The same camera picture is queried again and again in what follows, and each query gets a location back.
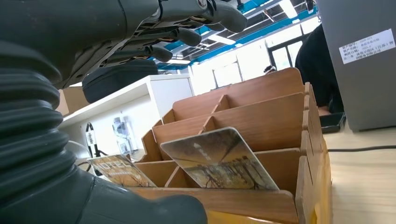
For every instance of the grey laptop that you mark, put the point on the grey laptop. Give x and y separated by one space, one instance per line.
365 92

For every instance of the hotel key card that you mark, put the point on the hotel key card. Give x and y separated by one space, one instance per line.
216 160
120 170

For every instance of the white cabinet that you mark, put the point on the white cabinet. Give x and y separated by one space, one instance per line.
167 92

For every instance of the brown cardboard box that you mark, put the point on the brown cardboard box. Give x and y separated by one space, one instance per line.
74 99

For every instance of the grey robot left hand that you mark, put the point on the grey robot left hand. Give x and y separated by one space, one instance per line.
77 31

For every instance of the person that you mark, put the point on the person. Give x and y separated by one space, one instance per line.
315 68

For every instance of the black bag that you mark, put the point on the black bag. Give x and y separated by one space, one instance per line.
117 80

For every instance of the wooden divided card box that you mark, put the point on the wooden divided card box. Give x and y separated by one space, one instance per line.
263 123

